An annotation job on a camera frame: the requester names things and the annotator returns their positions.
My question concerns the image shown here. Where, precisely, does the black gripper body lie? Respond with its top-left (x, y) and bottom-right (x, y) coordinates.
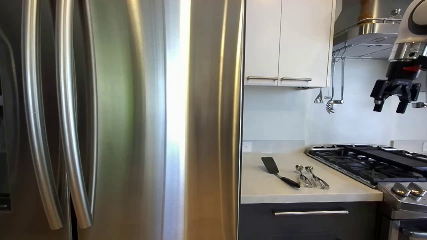
top-left (386, 61), bottom-right (422, 97)

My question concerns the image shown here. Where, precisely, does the wide white wall cabinet door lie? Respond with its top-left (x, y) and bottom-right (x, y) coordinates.
top-left (279, 0), bottom-right (338, 87)

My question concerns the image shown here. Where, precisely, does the stainless steel range hood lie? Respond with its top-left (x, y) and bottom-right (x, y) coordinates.
top-left (333, 0), bottom-right (414, 61)

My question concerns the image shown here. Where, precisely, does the triangular metal hanging utensil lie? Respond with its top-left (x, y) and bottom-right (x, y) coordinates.
top-left (313, 87), bottom-right (326, 105)

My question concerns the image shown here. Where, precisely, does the black cast iron grate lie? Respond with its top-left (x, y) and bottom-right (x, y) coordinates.
top-left (306, 145), bottom-right (390, 186)

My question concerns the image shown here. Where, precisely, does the silver range knob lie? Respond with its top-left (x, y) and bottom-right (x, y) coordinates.
top-left (406, 181), bottom-right (427, 199)
top-left (391, 181), bottom-right (410, 198)

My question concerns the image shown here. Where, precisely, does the stainless steel gas range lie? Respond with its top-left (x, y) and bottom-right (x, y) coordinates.
top-left (305, 143), bottom-right (427, 240)

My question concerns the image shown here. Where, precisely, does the black spatula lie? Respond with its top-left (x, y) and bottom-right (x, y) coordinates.
top-left (261, 155), bottom-right (302, 189)

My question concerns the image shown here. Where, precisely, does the dark grey drawer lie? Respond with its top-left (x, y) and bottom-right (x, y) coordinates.
top-left (239, 201), bottom-right (390, 240)

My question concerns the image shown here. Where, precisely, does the stainless steel refrigerator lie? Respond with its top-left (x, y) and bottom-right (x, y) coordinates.
top-left (0, 0), bottom-right (246, 240)

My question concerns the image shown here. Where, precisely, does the silver cabinet door handle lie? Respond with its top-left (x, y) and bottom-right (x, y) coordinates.
top-left (279, 75), bottom-right (314, 83)
top-left (246, 75), bottom-right (281, 83)

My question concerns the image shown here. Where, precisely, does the narrow white wall cabinet door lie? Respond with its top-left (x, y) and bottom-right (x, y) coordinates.
top-left (245, 0), bottom-right (283, 86)

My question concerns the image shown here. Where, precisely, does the silver drawer handle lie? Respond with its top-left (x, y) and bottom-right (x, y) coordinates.
top-left (273, 209), bottom-right (351, 217)

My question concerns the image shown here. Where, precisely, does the curved steel refrigerator handle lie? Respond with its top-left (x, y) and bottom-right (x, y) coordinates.
top-left (55, 0), bottom-right (97, 230)
top-left (21, 0), bottom-right (65, 231)

